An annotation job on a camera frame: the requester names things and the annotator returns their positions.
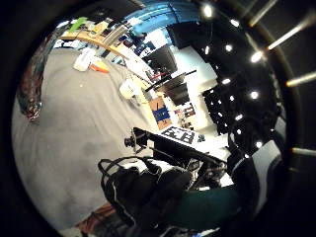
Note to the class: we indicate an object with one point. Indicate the white folded cloth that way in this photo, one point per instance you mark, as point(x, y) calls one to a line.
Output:
point(84, 60)

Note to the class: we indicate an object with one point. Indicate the the person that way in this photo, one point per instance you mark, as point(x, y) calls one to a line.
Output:
point(260, 164)

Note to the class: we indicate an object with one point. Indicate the green sheet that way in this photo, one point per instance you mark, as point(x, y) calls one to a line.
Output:
point(78, 23)

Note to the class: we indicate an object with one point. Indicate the white cube with black markers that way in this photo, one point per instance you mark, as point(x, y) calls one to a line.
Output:
point(180, 134)

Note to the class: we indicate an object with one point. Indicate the orange red cloth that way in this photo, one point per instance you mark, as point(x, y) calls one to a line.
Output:
point(95, 219)

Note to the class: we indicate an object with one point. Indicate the long wooden desk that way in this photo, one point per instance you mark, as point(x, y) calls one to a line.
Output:
point(98, 41)

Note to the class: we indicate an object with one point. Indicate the colourful patterned cloth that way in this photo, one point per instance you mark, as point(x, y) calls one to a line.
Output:
point(30, 89)

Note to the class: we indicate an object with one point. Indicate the orange flat packet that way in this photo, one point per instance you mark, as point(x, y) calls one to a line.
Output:
point(98, 68)

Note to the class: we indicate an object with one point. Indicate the cardboard box with blue label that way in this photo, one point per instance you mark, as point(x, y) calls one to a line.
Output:
point(160, 113)

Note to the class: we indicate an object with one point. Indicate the small black palm camera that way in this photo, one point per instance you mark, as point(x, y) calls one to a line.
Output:
point(131, 142)

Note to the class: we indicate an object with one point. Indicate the black monitor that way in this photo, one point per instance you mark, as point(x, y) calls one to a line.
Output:
point(163, 59)

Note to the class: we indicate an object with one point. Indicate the group of ceiling lamps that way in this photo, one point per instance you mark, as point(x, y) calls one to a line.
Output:
point(255, 56)

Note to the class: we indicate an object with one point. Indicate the white jug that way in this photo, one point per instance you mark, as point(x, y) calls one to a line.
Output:
point(128, 89)

